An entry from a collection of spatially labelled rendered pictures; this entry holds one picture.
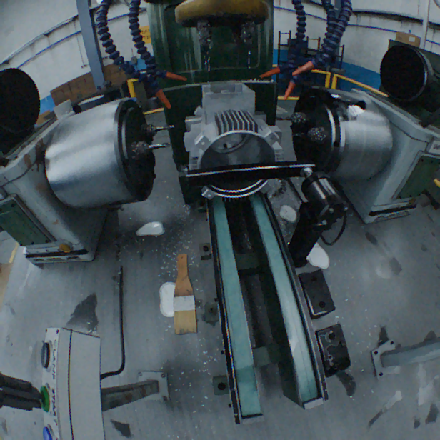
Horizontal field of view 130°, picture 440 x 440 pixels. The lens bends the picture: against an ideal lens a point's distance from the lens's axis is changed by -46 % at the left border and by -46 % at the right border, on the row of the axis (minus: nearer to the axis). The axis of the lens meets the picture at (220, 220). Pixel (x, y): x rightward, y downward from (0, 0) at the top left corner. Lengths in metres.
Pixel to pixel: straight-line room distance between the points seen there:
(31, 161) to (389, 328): 0.92
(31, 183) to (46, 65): 6.07
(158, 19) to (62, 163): 0.45
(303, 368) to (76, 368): 0.30
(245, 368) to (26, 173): 0.53
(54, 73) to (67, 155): 5.96
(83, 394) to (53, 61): 6.33
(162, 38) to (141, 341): 0.77
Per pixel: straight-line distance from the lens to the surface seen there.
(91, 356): 0.23
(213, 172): 0.34
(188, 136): 0.38
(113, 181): 0.38
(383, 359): 0.55
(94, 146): 0.38
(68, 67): 6.12
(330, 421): 0.52
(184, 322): 0.44
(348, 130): 0.43
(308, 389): 0.34
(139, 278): 0.52
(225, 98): 0.40
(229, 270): 0.34
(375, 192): 0.65
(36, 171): 0.49
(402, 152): 0.59
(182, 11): 0.40
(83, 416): 0.24
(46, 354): 0.24
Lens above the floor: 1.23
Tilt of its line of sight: 50 degrees down
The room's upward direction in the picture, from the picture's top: 4 degrees counter-clockwise
